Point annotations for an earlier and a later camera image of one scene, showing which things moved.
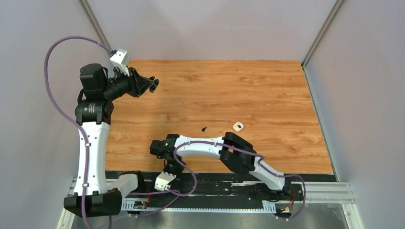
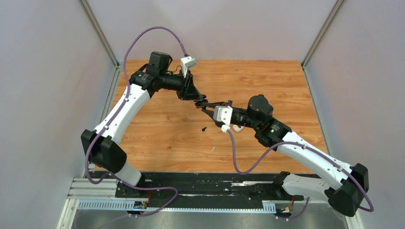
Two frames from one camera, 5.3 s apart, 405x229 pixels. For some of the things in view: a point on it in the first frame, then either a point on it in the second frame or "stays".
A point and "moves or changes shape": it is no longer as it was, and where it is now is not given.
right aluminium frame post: (330, 19) stays
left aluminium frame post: (95, 25) stays
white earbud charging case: (238, 126) stays
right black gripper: (177, 172) to (229, 102)
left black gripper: (138, 85) to (193, 93)
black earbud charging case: (153, 88) moves or changes shape
